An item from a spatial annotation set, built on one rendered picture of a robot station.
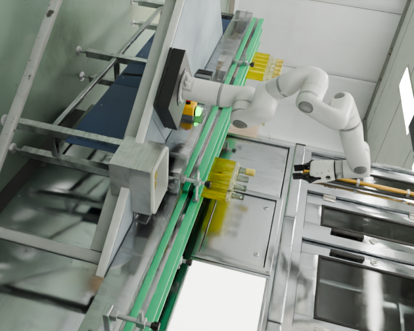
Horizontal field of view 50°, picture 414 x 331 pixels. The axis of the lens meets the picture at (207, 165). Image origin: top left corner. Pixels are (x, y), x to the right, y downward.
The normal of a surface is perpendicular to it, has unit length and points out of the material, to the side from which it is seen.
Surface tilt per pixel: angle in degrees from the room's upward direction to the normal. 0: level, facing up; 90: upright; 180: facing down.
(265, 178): 90
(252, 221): 90
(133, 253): 90
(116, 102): 90
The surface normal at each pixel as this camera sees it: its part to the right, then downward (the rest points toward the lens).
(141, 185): -0.24, 0.62
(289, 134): 0.07, -0.75
